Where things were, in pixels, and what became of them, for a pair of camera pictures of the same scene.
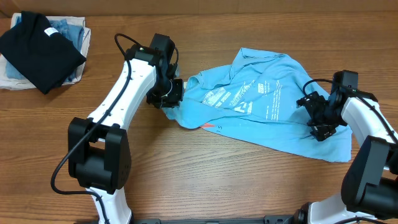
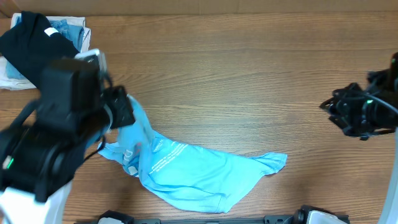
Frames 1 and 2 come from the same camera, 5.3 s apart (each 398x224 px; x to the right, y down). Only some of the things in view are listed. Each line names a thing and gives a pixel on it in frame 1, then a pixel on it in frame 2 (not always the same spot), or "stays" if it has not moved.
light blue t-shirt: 257,94 → 201,178
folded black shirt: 36,48 stays
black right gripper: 311,102 → 337,106
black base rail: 268,219 stays
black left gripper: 175,99 → 117,97
